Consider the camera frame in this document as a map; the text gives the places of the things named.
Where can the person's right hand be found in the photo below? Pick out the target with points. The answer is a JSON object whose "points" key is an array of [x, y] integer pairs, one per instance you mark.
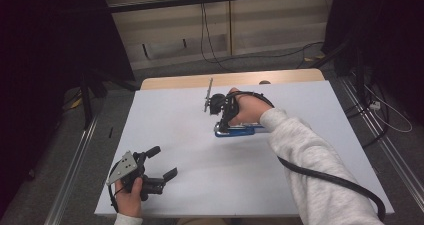
{"points": [[250, 110]]}

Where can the aluminium floor rail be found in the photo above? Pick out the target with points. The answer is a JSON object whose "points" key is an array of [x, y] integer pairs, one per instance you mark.
{"points": [[71, 175], [393, 151]]}

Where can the black tripod stand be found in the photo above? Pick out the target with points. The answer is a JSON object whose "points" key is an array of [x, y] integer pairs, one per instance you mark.
{"points": [[87, 98], [358, 68]]}

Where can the white power strip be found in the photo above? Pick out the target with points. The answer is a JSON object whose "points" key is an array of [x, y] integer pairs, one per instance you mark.
{"points": [[374, 105]]}

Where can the blue stapler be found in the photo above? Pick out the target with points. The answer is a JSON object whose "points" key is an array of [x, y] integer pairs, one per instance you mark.
{"points": [[240, 131]]}

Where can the wooden table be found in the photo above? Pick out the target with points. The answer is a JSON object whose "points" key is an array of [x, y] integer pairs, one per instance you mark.
{"points": [[233, 77]]}

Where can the black curtain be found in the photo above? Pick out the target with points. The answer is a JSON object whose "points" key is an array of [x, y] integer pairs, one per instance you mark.
{"points": [[383, 35], [50, 51]]}

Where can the small black floor piece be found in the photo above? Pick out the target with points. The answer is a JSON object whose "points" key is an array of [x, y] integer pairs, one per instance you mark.
{"points": [[111, 133]]}

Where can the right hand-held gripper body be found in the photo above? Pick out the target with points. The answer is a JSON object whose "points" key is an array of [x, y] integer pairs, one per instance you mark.
{"points": [[218, 103]]}

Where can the small dark round object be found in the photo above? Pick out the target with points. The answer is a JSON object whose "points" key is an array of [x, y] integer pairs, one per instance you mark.
{"points": [[265, 82]]}

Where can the person's left hand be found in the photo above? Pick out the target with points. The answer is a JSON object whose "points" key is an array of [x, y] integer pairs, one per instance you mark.
{"points": [[128, 201]]}

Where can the white table sheet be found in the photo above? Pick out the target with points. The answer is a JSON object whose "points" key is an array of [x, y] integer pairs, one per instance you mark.
{"points": [[186, 158]]}

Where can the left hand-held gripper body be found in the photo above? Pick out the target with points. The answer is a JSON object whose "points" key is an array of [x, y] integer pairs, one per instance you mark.
{"points": [[124, 168]]}

